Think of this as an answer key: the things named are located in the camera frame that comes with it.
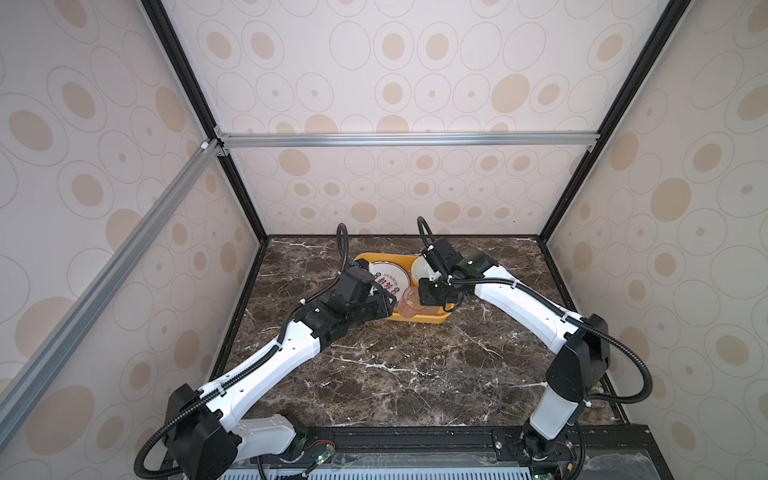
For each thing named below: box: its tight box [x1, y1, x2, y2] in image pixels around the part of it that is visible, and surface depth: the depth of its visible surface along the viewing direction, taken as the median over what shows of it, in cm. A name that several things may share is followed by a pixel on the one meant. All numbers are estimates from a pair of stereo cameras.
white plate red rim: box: [369, 261, 411, 303], surface depth 106 cm
